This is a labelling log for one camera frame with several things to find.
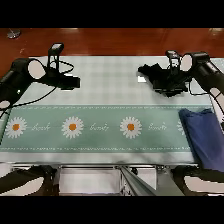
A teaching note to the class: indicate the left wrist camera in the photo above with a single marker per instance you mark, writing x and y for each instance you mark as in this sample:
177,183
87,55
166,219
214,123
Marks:
55,53

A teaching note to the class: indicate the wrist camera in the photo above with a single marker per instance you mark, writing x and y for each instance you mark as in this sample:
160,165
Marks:
172,60
55,53

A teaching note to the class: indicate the silver frame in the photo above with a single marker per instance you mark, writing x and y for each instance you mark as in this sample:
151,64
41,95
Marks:
140,183

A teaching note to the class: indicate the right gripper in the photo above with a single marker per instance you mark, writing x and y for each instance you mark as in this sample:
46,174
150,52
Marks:
170,86

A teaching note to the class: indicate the blue garment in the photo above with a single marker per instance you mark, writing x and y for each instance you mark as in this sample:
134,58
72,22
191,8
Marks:
203,136

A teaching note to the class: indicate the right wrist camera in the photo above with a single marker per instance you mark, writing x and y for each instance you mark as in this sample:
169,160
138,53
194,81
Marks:
172,60

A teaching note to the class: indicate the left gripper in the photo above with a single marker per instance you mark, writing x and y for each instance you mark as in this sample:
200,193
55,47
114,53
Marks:
70,82

